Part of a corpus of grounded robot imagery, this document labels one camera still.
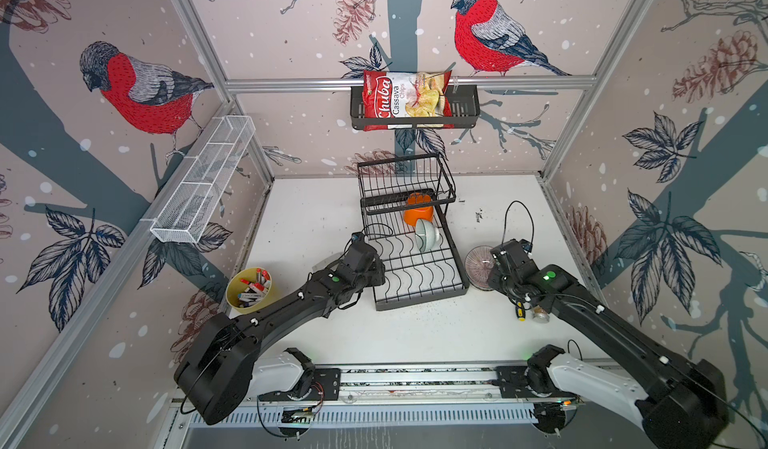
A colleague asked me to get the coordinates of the pink patterned glass bowl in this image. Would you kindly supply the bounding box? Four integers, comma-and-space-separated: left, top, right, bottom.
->
464, 245, 494, 291

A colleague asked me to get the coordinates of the yellow black screwdriver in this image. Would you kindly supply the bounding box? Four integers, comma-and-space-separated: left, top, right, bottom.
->
515, 302, 527, 321

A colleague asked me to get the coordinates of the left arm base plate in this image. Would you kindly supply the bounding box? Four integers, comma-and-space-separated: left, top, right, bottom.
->
259, 368, 341, 403

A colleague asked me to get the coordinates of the yellow cup with markers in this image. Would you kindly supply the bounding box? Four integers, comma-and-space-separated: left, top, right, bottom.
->
225, 267, 277, 314

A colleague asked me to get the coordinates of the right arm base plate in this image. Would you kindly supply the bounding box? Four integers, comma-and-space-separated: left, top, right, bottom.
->
493, 365, 578, 401

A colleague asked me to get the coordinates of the black wire dish rack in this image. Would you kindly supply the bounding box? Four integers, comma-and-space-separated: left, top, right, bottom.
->
357, 153, 469, 311

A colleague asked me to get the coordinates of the white wire mesh shelf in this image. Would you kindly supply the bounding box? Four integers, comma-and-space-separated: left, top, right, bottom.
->
150, 115, 255, 244

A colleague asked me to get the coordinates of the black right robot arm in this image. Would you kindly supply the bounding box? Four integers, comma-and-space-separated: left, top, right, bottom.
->
488, 239, 729, 448

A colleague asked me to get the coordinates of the black wall basket shelf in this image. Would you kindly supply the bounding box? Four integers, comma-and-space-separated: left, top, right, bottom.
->
350, 85, 480, 131

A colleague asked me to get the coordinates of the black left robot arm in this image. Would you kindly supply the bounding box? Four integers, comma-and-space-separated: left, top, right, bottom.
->
174, 239, 385, 425

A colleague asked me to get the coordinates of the orange plastic bowl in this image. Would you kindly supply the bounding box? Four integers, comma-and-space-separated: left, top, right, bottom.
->
403, 192, 434, 227

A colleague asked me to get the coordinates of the red cassava chips bag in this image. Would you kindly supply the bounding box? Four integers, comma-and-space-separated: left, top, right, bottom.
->
363, 70, 452, 120

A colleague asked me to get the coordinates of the light green ceramic bowl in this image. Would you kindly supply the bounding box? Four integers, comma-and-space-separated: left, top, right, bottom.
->
414, 219, 442, 253

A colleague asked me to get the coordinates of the glass spice jar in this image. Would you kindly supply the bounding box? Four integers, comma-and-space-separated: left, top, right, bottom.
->
532, 306, 550, 324

